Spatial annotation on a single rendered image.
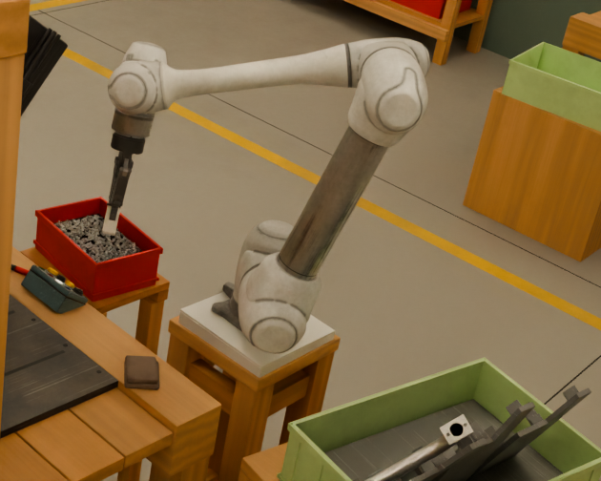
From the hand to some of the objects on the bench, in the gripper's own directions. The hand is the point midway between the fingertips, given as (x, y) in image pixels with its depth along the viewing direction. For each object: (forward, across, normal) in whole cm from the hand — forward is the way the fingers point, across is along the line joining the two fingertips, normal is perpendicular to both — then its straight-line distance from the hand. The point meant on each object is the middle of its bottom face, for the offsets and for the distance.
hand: (111, 219), depth 278 cm
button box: (+29, +21, +7) cm, 36 cm away
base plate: (+33, +18, +42) cm, 56 cm away
